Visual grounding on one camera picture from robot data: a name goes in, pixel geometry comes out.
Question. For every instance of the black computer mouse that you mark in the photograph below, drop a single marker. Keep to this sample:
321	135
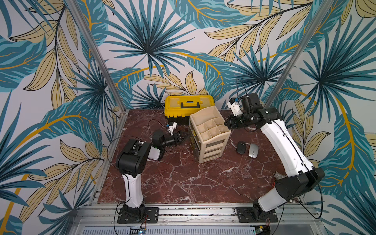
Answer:
241	147

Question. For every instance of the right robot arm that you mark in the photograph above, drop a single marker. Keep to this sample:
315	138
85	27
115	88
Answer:
301	176

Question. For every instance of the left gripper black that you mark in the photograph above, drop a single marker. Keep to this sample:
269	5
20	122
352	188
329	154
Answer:
178	137

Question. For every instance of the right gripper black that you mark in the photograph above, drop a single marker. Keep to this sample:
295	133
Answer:
232	121

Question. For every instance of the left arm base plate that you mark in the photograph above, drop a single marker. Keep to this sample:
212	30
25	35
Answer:
128	215

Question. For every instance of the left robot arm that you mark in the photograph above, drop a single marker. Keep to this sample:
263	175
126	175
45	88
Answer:
131	163

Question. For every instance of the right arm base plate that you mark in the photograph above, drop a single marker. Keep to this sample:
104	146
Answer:
254	215

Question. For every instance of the right aluminium corner post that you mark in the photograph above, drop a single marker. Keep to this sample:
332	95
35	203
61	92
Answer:
316	20

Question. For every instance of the aluminium front rail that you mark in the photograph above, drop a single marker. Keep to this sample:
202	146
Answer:
197	219

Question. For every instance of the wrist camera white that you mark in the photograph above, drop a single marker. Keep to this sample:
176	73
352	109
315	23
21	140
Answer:
171	127
234	105

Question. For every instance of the aluminium corner post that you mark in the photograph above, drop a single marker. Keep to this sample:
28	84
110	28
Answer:
316	20
79	18

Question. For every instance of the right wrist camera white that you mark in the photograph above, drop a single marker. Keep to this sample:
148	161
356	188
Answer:
234	105

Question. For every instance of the yellow black toolbox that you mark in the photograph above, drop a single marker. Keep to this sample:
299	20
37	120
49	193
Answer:
179	108

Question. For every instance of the left aluminium corner post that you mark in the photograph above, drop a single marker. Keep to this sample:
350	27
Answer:
79	18

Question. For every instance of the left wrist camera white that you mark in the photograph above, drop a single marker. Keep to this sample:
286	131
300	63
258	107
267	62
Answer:
171	127

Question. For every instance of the beige drawer organizer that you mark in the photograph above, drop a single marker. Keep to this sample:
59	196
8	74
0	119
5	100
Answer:
209	135

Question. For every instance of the white computer mouse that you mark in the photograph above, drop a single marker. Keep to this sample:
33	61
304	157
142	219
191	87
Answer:
253	151

